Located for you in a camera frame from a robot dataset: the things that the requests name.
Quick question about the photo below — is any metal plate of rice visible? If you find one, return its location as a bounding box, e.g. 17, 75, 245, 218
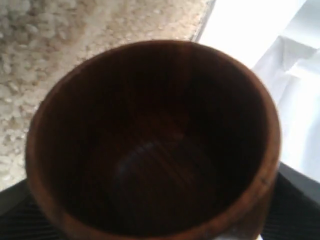
0, 0, 217, 193

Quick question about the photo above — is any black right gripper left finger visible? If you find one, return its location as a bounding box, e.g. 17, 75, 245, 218
0, 179, 59, 240

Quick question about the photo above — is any white backdrop curtain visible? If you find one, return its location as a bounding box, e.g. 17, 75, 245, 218
251, 0, 320, 176

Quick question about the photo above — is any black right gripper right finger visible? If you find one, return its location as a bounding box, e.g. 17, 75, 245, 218
261, 163, 320, 240

